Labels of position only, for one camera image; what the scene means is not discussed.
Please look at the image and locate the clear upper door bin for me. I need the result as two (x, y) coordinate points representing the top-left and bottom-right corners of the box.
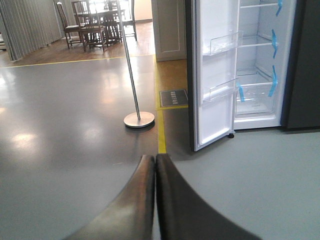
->
(202, 31), (244, 56)

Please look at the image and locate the wooden dining chair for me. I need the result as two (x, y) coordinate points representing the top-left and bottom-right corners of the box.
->
(55, 1), (85, 49)

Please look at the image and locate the clear lower door bin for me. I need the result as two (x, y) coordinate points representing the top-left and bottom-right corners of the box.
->
(202, 78), (237, 102)

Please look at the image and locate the wooden dining table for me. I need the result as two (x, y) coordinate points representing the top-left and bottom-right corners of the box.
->
(71, 0), (137, 51)

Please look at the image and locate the white open fridge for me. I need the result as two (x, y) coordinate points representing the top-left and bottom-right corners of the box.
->
(234, 0), (297, 130)

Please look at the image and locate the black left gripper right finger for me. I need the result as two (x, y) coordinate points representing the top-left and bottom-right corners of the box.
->
(156, 153), (259, 240)

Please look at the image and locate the clear crisper drawer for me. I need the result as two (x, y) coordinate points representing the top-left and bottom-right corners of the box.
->
(235, 82), (275, 118)

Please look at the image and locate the clear door bin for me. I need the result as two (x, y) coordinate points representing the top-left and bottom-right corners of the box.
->
(202, 78), (237, 102)
(202, 31), (244, 56)

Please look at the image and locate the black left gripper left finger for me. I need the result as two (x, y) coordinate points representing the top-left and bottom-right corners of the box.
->
(66, 155), (155, 240)

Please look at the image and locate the fridge door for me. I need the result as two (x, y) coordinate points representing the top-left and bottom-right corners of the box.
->
(185, 0), (240, 152)

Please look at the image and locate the silver floor lamp stand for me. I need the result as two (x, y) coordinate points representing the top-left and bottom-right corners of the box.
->
(116, 0), (155, 129)

